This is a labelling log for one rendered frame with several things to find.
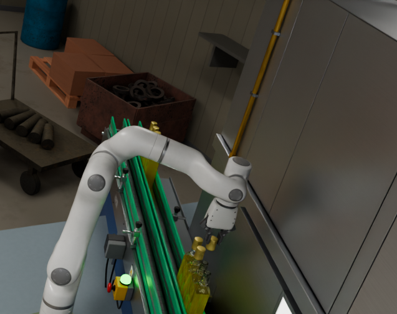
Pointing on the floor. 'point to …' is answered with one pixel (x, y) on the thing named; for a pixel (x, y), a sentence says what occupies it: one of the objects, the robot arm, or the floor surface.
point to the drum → (43, 23)
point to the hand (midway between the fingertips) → (213, 238)
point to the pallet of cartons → (76, 68)
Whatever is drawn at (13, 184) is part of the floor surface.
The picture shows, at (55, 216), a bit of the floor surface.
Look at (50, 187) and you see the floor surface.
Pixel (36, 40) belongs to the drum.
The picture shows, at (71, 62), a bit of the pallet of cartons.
